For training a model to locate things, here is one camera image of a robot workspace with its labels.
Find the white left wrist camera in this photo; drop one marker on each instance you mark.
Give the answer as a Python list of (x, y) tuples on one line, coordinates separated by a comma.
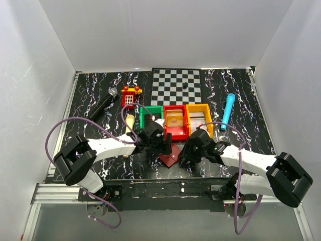
[(158, 121)]

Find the yellow plastic bin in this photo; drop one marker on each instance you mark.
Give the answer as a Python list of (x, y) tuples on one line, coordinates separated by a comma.
[(206, 110)]

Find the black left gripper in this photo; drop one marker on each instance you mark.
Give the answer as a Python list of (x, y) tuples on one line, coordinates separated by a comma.
[(162, 144)]

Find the blue toy microphone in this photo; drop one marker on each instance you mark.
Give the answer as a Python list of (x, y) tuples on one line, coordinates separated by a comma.
[(227, 111)]

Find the red leather card holder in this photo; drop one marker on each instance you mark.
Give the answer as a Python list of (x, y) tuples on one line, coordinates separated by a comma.
[(171, 159)]

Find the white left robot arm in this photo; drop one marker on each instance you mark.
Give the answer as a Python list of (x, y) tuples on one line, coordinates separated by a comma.
[(76, 159)]

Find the black white checkerboard mat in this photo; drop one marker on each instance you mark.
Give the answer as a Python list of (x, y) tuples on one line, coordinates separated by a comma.
[(167, 87)]

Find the cream toy microphone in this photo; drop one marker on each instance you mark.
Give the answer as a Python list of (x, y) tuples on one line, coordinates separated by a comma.
[(130, 122)]

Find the black card stack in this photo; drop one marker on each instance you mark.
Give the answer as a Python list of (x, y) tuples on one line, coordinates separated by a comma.
[(152, 117)]

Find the red toy phone booth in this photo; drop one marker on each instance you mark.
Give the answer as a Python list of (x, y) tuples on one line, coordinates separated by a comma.
[(129, 94)]

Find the green plastic bin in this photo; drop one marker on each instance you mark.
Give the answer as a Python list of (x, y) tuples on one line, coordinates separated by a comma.
[(149, 130)]

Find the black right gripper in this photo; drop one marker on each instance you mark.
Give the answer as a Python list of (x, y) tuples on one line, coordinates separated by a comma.
[(187, 154)]

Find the gold card stack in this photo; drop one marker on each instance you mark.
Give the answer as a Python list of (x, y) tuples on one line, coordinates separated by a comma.
[(174, 118)]

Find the white card stack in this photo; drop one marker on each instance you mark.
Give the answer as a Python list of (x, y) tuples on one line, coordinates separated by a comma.
[(196, 119)]

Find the red plastic bin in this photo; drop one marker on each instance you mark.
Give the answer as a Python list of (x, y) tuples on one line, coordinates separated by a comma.
[(178, 133)]

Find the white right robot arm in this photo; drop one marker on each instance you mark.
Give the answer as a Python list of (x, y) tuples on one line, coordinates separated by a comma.
[(279, 176)]

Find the black microphone silver head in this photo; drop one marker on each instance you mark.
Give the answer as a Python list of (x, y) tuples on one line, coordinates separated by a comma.
[(98, 109)]

